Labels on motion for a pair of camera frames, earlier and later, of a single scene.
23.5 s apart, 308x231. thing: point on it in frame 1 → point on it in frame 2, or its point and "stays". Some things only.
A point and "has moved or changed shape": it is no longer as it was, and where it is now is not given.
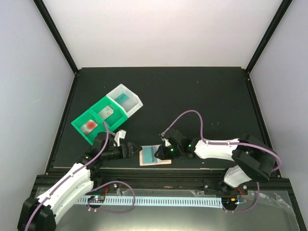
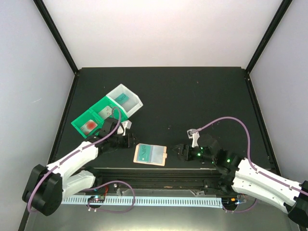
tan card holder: x=141 y=163 has moved or changed shape
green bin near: x=89 y=125 stays
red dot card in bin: x=88 y=127 stays
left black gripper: x=129 y=154 → x=130 y=141
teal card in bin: x=121 y=98 stays
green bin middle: x=109 y=112 stays
